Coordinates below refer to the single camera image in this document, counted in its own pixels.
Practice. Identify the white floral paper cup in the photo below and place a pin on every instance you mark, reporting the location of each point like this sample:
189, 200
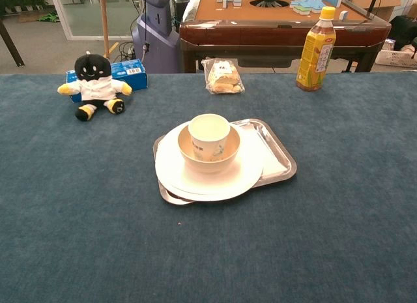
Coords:
209, 133

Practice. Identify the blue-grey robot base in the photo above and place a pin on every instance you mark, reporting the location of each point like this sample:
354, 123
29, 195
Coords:
156, 39

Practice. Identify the beige bowl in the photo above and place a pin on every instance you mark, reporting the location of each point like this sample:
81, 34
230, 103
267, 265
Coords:
228, 156

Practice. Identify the white round plate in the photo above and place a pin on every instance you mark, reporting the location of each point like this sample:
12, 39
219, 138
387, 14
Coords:
208, 185

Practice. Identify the white paper napkin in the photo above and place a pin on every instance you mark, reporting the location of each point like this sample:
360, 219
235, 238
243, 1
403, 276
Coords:
268, 159

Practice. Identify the bagged bread snack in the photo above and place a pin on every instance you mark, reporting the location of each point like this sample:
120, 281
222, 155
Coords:
223, 78

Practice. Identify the silver metal tray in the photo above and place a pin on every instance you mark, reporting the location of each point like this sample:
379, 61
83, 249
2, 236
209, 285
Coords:
286, 159

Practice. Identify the blue cookie box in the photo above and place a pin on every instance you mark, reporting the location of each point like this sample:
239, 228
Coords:
130, 73

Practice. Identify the blue tablecloth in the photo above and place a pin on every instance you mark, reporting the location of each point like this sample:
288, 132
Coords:
97, 202

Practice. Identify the brown mahjong table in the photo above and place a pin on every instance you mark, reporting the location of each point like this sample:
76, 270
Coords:
260, 34

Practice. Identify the black plush doll white shirt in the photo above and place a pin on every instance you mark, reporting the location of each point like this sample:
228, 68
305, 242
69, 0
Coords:
94, 88

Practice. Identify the yellow tea bottle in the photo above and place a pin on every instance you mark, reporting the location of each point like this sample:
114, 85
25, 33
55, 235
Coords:
314, 55

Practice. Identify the wooden pole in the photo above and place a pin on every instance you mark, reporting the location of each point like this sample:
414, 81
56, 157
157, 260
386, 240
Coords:
104, 23

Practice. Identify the single mahjong tile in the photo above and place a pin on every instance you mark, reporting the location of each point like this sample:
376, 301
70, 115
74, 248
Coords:
343, 15

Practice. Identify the white plastic basket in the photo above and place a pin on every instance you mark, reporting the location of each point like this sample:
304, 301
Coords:
395, 58

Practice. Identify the dark table leg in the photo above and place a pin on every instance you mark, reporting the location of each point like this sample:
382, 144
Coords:
11, 45

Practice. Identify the cardboard box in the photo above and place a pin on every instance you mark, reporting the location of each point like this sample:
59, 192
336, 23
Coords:
378, 1

